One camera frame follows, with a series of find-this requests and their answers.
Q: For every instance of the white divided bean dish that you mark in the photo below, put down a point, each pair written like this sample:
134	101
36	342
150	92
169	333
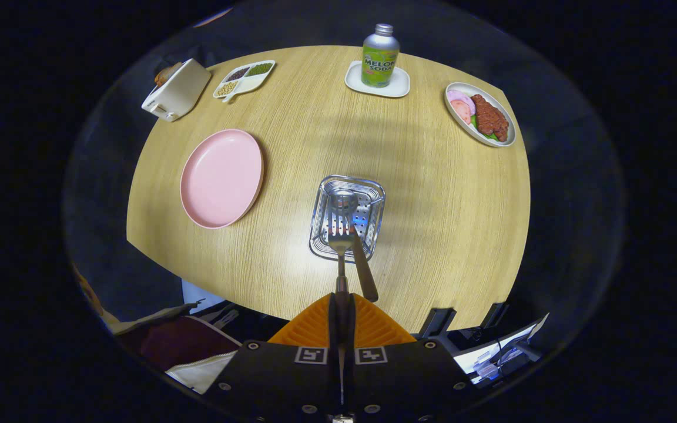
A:
253	82

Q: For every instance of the toasted bread slices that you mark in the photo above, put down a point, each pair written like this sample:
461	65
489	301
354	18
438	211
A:
167	73

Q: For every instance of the pink ham slices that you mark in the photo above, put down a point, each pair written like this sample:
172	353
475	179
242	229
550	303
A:
462	107

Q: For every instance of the dark red bag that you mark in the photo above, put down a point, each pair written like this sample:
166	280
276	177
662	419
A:
180	343

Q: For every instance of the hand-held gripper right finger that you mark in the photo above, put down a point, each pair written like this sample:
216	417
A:
351	320

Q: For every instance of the pink round plate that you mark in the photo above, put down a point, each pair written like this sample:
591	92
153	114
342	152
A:
221	179

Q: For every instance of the cream toaster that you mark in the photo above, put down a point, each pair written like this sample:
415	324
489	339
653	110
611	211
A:
183	91

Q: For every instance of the green soda bottle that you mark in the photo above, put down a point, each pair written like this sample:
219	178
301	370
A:
379	61

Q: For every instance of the green lettuce leaf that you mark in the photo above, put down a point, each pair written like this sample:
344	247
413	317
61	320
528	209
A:
487	135

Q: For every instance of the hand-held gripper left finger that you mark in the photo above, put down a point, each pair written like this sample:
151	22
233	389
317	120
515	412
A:
332	320

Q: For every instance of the white oval plate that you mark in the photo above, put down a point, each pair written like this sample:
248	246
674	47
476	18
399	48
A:
512	132

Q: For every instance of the brown meat patty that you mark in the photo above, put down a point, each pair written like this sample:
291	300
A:
490	117

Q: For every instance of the white square coaster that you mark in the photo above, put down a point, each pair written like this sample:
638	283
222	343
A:
400	88

